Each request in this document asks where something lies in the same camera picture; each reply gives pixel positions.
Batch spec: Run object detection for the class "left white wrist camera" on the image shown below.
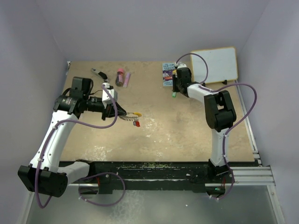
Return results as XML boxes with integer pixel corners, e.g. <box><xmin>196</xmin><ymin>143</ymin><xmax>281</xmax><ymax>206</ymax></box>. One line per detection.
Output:
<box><xmin>101</xmin><ymin>83</ymin><xmax>118</xmax><ymax>108</ymax></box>

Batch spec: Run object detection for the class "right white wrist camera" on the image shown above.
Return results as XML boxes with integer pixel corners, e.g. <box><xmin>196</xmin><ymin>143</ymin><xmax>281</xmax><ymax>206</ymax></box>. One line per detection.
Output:
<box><xmin>174</xmin><ymin>62</ymin><xmax>187</xmax><ymax>70</ymax></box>

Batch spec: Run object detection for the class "pink capped dark bottle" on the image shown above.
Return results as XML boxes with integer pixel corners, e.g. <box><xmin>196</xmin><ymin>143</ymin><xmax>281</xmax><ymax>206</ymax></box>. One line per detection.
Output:
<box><xmin>115</xmin><ymin>68</ymin><xmax>124</xmax><ymax>87</ymax></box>

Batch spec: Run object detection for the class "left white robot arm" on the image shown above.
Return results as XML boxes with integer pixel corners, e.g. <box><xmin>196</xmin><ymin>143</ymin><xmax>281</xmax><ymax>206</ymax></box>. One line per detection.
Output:
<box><xmin>18</xmin><ymin>77</ymin><xmax>126</xmax><ymax>197</ymax></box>

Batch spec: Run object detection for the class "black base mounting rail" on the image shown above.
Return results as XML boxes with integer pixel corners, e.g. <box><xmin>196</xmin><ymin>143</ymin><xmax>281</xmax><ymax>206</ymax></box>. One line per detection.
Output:
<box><xmin>76</xmin><ymin>161</ymin><xmax>235</xmax><ymax>194</ymax></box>

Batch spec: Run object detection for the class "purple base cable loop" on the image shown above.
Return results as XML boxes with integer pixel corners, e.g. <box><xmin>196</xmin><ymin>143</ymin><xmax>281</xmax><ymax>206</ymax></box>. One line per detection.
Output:
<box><xmin>78</xmin><ymin>172</ymin><xmax>127</xmax><ymax>207</ymax></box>

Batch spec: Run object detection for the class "purple highlighter pen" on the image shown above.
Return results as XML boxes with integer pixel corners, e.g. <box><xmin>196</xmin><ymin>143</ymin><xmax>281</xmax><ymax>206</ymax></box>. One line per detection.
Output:
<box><xmin>123</xmin><ymin>72</ymin><xmax>131</xmax><ymax>88</ymax></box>

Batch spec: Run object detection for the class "small whiteboard on stand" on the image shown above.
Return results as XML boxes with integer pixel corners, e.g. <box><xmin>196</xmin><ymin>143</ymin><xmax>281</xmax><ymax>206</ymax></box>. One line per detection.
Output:
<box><xmin>190</xmin><ymin>46</ymin><xmax>238</xmax><ymax>84</ymax></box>

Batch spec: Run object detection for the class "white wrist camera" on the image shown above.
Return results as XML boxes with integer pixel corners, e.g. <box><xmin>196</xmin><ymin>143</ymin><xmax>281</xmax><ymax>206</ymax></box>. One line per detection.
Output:
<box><xmin>174</xmin><ymin>62</ymin><xmax>187</xmax><ymax>70</ymax></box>
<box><xmin>101</xmin><ymin>83</ymin><xmax>118</xmax><ymax>108</ymax></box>

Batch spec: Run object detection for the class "treehouse paperback book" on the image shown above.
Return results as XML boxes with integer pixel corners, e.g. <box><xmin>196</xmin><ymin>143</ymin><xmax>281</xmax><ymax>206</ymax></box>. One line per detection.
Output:
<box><xmin>162</xmin><ymin>63</ymin><xmax>176</xmax><ymax>87</ymax></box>

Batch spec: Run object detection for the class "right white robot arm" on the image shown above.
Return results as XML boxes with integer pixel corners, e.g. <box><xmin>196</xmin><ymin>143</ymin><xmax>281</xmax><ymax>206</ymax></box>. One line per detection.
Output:
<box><xmin>172</xmin><ymin>67</ymin><xmax>236</xmax><ymax>182</ymax></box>

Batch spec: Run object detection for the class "keyring yellow clip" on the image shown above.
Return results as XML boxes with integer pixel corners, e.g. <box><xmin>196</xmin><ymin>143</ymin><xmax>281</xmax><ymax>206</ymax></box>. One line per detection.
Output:
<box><xmin>119</xmin><ymin>112</ymin><xmax>142</xmax><ymax>121</ymax></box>

